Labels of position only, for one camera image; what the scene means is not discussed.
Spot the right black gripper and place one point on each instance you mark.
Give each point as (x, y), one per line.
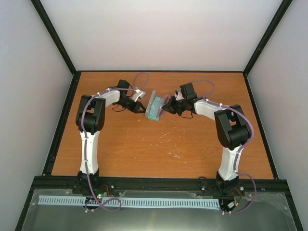
(171, 109)

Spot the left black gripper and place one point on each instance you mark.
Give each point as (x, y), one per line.
(134, 108)

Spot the pink transparent sunglasses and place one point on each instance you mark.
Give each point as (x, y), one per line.
(164, 102)

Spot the grey felt glasses case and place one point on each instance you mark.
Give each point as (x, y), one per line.
(147, 113)

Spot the light blue cleaning cloth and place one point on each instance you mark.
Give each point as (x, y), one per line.
(155, 106)

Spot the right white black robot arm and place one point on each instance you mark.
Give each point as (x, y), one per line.
(234, 130)

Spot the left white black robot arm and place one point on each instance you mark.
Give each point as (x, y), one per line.
(90, 120)

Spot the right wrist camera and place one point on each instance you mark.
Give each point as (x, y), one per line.
(178, 95)

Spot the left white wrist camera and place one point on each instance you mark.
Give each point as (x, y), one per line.
(139, 94)

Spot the light blue slotted cable duct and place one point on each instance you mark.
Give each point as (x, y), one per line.
(131, 202)

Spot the black aluminium frame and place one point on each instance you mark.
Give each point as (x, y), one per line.
(276, 183)

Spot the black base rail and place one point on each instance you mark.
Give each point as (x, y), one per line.
(115, 186)

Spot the metal base plate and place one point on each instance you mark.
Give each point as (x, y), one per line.
(261, 212)

